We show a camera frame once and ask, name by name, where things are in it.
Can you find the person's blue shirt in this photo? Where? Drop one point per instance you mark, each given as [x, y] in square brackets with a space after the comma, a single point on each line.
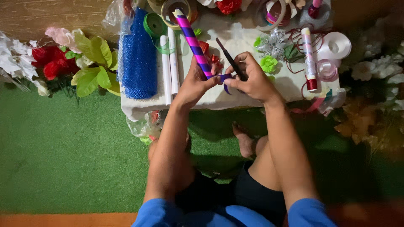
[157, 214]

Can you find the person's black shorts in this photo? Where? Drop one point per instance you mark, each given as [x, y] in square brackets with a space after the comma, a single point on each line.
[252, 192]

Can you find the red foil bow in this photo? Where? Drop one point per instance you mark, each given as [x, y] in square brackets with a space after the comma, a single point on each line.
[216, 61]

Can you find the purple ribbon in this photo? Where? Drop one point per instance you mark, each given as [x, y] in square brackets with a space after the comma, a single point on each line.
[227, 86]

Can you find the white paper tube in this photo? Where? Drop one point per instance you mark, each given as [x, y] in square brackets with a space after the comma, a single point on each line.
[174, 60]
[165, 69]

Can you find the heap of yellow artificial flowers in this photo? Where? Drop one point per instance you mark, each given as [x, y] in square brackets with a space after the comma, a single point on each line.
[363, 123]

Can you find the red fabric flower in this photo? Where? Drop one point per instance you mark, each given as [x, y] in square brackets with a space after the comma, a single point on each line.
[228, 5]

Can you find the red artificial flowers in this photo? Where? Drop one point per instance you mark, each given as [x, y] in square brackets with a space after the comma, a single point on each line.
[53, 64]

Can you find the pink ribbon strip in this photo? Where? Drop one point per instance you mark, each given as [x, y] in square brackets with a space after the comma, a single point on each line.
[307, 107]

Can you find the person's foot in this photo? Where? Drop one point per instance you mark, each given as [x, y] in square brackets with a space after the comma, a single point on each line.
[243, 142]

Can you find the person's right hand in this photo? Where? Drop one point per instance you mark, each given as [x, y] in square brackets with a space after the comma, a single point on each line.
[257, 82]

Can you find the silver star ornament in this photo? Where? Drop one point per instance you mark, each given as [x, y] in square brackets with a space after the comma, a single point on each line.
[273, 44]

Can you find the green artificial grass mat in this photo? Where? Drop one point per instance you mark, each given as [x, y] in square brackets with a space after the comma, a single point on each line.
[63, 151]

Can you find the black scissors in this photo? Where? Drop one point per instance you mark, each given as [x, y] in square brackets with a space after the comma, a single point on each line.
[228, 56]

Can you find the dark green artificial leaf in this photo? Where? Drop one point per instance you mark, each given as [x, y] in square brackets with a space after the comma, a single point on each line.
[293, 53]

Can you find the pink sheer ribbon roll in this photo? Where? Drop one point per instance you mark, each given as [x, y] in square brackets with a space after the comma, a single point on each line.
[326, 70]

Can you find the person's left hand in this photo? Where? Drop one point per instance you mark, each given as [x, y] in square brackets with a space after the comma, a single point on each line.
[192, 83]

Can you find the light green artificial leaves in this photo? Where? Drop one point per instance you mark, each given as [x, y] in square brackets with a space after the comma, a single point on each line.
[91, 69]

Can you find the green ribbon roll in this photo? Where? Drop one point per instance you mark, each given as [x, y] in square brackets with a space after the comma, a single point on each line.
[154, 25]

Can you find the pale ribbon wrapped tube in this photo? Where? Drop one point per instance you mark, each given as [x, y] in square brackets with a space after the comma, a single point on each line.
[309, 56]

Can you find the bunch of white artificial flowers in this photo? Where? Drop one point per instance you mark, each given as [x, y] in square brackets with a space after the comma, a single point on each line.
[15, 60]

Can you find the white ribbon roll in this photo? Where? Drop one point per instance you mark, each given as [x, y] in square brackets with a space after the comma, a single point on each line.
[336, 45]

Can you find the pink capped bottle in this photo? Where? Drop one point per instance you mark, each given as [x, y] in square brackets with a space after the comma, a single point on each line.
[314, 8]

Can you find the white cloth covered table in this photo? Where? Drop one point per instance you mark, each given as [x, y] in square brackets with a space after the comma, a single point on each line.
[293, 85]

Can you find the pink artificial flower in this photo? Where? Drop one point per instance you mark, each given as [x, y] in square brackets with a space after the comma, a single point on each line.
[61, 36]

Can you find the tape roll with pink ribbon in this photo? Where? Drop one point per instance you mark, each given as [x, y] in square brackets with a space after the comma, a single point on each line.
[274, 15]

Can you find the heap of white artificial flowers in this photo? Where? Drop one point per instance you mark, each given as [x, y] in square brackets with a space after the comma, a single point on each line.
[378, 69]

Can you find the pink purple striped tube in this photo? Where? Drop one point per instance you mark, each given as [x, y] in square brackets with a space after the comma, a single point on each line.
[194, 44]

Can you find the light green paper flower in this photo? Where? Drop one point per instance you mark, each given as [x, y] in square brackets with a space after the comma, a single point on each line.
[268, 64]

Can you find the clear plastic bag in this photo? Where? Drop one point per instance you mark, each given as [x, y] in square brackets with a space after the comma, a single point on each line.
[115, 17]
[142, 126]

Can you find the blue glitter mesh roll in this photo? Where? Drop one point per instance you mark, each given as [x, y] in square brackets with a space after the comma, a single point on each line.
[139, 56]

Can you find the clear tape roll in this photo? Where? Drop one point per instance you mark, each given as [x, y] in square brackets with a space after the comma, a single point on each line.
[167, 15]

